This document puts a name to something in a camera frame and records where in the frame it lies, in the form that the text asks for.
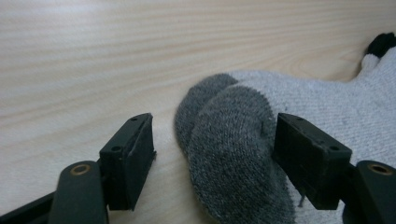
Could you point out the grey sock with black cuff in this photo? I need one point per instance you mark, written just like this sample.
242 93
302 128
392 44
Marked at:
233 149
193 105

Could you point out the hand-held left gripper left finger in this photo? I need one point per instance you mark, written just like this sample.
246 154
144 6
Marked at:
130 161

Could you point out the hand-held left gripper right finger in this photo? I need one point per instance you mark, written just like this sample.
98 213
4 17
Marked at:
308 161

